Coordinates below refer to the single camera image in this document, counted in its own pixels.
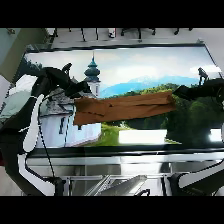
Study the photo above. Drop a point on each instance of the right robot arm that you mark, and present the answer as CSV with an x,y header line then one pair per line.
x,y
196,178

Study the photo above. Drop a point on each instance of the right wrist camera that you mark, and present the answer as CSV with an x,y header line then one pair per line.
x,y
202,74

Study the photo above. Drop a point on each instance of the brown garment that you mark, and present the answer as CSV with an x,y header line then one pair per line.
x,y
123,108

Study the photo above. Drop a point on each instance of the silver frame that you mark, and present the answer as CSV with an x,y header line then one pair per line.
x,y
110,182

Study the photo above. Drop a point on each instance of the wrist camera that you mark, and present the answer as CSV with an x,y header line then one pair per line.
x,y
202,74
67,68

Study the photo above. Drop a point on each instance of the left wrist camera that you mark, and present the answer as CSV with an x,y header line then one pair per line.
x,y
67,68

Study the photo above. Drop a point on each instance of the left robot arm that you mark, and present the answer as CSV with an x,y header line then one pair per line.
x,y
32,131

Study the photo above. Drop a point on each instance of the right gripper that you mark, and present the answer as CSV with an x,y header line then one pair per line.
x,y
186,92

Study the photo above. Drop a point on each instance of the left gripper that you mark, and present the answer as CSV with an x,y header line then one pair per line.
x,y
79,89

